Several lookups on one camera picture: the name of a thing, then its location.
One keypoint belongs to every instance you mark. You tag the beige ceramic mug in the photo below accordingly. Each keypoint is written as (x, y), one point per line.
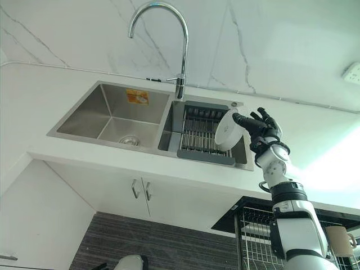
(339, 240)

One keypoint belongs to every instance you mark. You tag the white wall power socket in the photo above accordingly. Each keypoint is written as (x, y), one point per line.
(351, 72)

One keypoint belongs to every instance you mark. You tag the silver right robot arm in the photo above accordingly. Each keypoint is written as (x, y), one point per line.
(291, 205)

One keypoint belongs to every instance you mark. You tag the white cabinet door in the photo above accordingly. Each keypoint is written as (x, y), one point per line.
(112, 188)
(191, 202)

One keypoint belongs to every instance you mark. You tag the white round bowl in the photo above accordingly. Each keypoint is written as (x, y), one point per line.
(227, 130)

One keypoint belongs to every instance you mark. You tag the black open dishwasher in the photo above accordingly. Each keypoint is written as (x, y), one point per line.
(233, 216)

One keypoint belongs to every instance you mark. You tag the round sink drain strainer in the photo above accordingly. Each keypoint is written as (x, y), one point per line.
(129, 139)

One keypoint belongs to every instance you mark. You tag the grey dish drying rack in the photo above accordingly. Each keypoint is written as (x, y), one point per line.
(201, 129)

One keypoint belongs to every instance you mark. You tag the chrome gooseneck faucet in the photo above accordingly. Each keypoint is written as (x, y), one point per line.
(168, 47)

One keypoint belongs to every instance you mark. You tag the orange sink sticker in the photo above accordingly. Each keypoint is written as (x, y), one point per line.
(137, 96)

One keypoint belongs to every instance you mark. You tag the stainless steel double sink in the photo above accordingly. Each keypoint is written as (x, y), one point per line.
(112, 118)

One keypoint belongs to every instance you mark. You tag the silver robot body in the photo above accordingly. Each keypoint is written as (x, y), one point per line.
(130, 263)

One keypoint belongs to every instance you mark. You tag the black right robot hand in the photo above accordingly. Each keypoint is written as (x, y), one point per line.
(258, 125)

